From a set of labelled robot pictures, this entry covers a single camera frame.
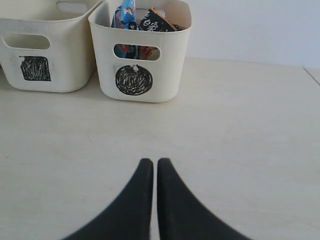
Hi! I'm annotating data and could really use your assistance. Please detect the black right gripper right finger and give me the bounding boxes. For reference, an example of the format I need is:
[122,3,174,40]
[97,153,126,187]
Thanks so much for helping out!
[157,158,249,240]

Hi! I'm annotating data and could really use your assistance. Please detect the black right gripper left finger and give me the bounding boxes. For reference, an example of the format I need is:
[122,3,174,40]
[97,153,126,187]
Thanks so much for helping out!
[65,158,153,240]

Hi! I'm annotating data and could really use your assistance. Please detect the orange instant noodle packet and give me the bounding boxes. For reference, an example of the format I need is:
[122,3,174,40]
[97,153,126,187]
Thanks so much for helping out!
[138,7,186,61]

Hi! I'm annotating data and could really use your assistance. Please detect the blue instant noodle packet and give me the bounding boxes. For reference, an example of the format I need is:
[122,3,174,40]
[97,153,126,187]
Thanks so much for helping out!
[111,0,140,60]

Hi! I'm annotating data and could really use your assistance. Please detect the cream bin circle mark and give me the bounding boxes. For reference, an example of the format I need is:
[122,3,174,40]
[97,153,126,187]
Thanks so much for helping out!
[88,0,192,103]

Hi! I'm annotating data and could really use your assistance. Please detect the cream bin square mark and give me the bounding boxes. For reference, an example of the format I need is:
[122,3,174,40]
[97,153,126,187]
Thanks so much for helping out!
[0,0,101,93]

